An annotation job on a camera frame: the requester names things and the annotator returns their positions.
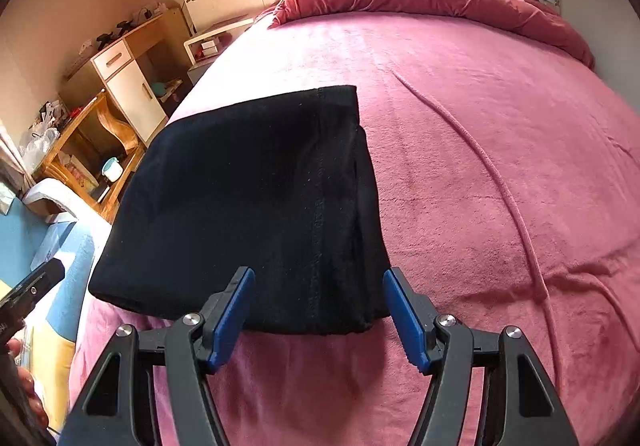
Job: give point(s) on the pink bed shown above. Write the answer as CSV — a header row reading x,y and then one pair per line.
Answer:
x,y
475,150

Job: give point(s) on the white bedside table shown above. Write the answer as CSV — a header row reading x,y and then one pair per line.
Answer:
x,y
220,33

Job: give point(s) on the blue yellow cushion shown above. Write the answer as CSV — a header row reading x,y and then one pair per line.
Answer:
x,y
30,246

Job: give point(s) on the person's left hand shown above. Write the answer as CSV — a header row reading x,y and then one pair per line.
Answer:
x,y
35,391

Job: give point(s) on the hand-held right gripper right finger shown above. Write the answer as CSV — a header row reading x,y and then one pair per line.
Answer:
x,y
402,321

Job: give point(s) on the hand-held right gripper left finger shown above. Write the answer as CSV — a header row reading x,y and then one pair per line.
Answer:
x,y
232,321

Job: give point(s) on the black pants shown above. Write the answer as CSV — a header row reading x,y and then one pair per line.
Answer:
x,y
240,186

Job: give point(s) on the white chair frame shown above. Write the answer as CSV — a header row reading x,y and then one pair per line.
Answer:
x,y
60,203

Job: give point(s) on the wooden cabinet with white doors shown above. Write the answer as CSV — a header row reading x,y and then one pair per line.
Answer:
x,y
132,90

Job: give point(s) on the low wooden desk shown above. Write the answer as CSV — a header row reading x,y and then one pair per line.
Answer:
x,y
107,118

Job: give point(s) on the white plastic bag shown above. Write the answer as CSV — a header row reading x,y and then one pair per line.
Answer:
x,y
40,148

